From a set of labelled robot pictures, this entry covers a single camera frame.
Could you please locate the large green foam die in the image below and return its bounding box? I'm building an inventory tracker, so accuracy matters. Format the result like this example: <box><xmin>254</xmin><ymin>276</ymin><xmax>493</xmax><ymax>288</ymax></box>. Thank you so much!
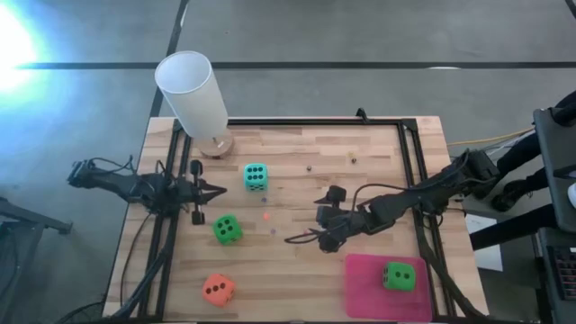
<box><xmin>382</xmin><ymin>261</ymin><xmax>418</xmax><ymax>293</ymax></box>
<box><xmin>211</xmin><ymin>213</ymin><xmax>244</xmax><ymax>247</ymax></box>

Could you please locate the black keyboard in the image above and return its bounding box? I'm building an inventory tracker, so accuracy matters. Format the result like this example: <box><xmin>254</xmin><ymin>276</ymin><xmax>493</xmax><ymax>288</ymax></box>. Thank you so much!
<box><xmin>546</xmin><ymin>245</ymin><xmax>576</xmax><ymax>302</ymax></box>

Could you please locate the white shade wooden table lamp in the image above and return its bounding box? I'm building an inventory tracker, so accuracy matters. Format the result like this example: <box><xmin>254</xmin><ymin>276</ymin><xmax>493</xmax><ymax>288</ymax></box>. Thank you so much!
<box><xmin>154</xmin><ymin>49</ymin><xmax>235</xmax><ymax>159</ymax></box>

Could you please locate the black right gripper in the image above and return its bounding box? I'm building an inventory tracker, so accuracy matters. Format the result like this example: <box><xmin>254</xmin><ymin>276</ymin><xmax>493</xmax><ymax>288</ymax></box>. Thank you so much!
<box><xmin>308</xmin><ymin>184</ymin><xmax>377</xmax><ymax>254</ymax></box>

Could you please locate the person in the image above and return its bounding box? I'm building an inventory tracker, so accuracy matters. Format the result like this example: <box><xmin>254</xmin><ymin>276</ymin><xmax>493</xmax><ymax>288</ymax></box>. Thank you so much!
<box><xmin>490</xmin><ymin>89</ymin><xmax>576</xmax><ymax>212</ymax></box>

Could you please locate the dark grey side table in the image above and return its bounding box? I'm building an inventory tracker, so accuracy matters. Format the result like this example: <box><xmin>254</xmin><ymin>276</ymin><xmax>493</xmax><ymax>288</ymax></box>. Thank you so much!
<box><xmin>533</xmin><ymin>107</ymin><xmax>576</xmax><ymax>233</ymax></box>

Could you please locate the black furniture leg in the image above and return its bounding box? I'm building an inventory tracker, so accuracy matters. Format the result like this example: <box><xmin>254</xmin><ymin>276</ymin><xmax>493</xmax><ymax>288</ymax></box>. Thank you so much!
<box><xmin>468</xmin><ymin>204</ymin><xmax>559</xmax><ymax>252</ymax></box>

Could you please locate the yellow cable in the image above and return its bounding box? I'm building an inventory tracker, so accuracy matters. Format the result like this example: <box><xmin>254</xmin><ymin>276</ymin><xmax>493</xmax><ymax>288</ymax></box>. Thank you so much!
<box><xmin>447</xmin><ymin>128</ymin><xmax>535</xmax><ymax>148</ymax></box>

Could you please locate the white paper sheet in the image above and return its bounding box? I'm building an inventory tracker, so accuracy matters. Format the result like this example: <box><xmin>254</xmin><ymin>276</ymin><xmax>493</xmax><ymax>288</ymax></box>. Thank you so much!
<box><xmin>465</xmin><ymin>213</ymin><xmax>504</xmax><ymax>273</ymax></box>

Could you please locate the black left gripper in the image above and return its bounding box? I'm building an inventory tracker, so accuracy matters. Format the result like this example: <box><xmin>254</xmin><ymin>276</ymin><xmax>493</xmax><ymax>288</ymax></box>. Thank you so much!
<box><xmin>173</xmin><ymin>159</ymin><xmax>229</xmax><ymax>226</ymax></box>

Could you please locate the large teal foam die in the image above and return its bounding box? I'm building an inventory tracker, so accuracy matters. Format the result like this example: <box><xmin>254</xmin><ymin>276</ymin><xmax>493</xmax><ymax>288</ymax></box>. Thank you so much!
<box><xmin>243</xmin><ymin>162</ymin><xmax>269</xmax><ymax>193</ymax></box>

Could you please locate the large orange foam die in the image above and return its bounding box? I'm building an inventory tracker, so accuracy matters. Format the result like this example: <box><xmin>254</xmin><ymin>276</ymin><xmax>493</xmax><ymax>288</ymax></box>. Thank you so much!
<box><xmin>202</xmin><ymin>273</ymin><xmax>237</xmax><ymax>310</ymax></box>

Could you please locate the black stand leg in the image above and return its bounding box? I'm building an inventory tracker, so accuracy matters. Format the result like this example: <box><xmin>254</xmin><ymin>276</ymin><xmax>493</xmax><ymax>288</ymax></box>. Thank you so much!
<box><xmin>0</xmin><ymin>196</ymin><xmax>73</xmax><ymax>236</ymax></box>

